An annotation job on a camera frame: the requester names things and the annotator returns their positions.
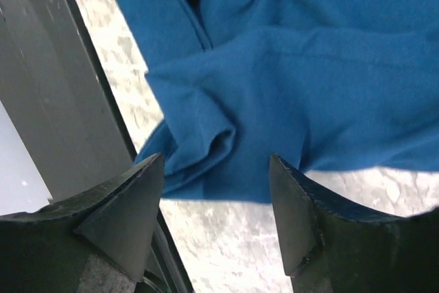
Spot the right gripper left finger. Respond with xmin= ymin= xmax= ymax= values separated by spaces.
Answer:
xmin=1 ymin=154 xmax=164 ymax=292

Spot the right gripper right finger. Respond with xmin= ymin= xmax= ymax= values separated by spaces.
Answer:
xmin=269 ymin=155 xmax=438 ymax=293

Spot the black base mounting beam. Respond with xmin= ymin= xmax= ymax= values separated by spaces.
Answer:
xmin=1 ymin=0 xmax=193 ymax=292

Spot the blue printed t-shirt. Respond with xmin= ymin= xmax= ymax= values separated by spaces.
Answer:
xmin=116 ymin=0 xmax=438 ymax=203

